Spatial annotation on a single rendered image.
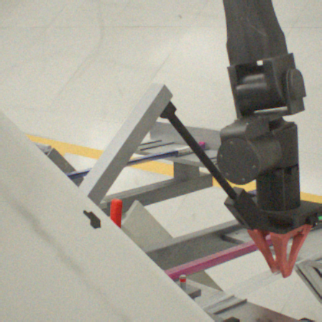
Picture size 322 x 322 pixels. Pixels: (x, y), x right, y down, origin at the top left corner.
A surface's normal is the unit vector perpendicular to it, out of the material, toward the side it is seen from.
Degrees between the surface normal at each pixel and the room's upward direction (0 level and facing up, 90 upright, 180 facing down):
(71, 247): 90
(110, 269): 90
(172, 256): 90
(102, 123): 0
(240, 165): 51
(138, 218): 90
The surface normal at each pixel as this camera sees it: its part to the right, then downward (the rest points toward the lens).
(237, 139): -0.58, 0.22
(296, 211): -0.08, -0.97
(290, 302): -0.51, -0.61
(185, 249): 0.69, 0.14
